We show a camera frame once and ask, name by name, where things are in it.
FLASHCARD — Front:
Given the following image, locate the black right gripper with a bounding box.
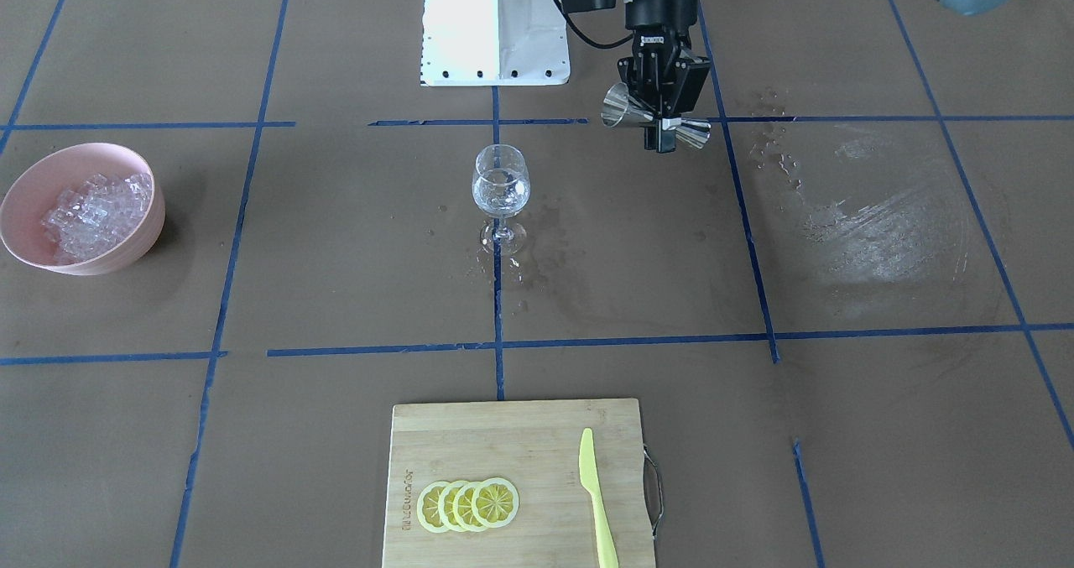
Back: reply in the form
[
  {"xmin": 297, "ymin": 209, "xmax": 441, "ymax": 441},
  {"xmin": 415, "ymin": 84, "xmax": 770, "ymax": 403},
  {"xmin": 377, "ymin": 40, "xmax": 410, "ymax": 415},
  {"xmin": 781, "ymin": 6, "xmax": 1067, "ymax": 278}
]
[{"xmin": 618, "ymin": 0, "xmax": 711, "ymax": 152}]

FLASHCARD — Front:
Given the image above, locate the steel double jigger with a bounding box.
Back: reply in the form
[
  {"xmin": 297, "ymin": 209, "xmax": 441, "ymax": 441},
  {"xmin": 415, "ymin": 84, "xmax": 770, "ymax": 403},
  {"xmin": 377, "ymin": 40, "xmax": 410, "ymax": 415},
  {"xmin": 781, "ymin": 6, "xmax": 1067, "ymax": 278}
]
[{"xmin": 601, "ymin": 82, "xmax": 712, "ymax": 150}]

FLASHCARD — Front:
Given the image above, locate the clear ice cubes pile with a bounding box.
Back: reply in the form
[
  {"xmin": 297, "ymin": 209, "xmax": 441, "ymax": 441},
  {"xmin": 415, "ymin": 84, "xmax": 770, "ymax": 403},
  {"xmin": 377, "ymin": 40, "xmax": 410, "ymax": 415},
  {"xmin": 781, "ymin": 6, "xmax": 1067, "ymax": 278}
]
[{"xmin": 39, "ymin": 173, "xmax": 154, "ymax": 265}]

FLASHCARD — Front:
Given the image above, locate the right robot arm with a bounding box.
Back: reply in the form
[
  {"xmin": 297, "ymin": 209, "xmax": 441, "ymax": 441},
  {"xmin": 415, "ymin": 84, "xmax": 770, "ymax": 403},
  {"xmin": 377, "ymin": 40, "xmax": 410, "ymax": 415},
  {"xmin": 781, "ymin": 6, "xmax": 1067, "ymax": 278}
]
[{"xmin": 553, "ymin": 0, "xmax": 712, "ymax": 152}]

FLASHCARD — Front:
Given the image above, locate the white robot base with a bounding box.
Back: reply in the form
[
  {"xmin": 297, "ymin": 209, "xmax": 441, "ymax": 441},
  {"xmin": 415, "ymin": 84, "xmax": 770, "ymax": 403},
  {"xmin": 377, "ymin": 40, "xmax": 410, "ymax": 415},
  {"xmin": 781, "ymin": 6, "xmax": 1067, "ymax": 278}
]
[{"xmin": 420, "ymin": 0, "xmax": 571, "ymax": 87}]

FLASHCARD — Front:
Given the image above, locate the clear wine glass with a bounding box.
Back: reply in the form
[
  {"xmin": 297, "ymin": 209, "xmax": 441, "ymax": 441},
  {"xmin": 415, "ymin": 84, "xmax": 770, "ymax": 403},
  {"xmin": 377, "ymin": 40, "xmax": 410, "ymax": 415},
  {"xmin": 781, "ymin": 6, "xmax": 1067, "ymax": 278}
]
[{"xmin": 471, "ymin": 143, "xmax": 532, "ymax": 256}]

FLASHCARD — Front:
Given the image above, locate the pink ice bowl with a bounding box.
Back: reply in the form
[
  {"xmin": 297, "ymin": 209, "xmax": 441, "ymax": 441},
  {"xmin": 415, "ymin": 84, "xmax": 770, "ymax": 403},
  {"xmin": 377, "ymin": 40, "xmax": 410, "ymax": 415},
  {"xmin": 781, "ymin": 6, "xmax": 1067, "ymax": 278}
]
[{"xmin": 3, "ymin": 141, "xmax": 165, "ymax": 276}]

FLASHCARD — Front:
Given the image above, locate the bamboo cutting board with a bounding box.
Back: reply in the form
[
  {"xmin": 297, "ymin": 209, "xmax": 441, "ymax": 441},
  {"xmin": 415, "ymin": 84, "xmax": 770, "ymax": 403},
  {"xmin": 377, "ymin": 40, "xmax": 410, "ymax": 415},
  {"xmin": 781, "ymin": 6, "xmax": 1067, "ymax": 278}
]
[{"xmin": 381, "ymin": 399, "xmax": 656, "ymax": 567}]

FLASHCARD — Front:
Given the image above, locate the lemon slice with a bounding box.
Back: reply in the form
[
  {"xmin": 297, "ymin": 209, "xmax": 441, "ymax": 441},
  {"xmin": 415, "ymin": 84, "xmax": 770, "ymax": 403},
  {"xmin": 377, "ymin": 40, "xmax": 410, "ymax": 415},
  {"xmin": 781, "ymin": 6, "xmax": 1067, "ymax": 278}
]
[
  {"xmin": 471, "ymin": 477, "xmax": 520, "ymax": 529},
  {"xmin": 437, "ymin": 480, "xmax": 470, "ymax": 533},
  {"xmin": 418, "ymin": 481, "xmax": 450, "ymax": 534},
  {"xmin": 451, "ymin": 482, "xmax": 487, "ymax": 533}
]

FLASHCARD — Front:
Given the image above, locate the yellow plastic knife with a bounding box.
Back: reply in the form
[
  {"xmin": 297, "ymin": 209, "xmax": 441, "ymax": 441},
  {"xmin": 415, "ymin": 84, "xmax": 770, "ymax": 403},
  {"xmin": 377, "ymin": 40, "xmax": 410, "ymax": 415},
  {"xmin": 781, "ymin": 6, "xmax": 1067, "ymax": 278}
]
[{"xmin": 576, "ymin": 427, "xmax": 620, "ymax": 567}]

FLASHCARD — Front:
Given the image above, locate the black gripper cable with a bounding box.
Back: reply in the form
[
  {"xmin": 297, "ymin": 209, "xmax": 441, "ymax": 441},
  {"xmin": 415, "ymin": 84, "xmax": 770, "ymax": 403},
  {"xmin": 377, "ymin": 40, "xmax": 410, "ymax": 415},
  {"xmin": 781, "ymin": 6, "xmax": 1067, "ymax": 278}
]
[{"xmin": 550, "ymin": 0, "xmax": 635, "ymax": 50}]

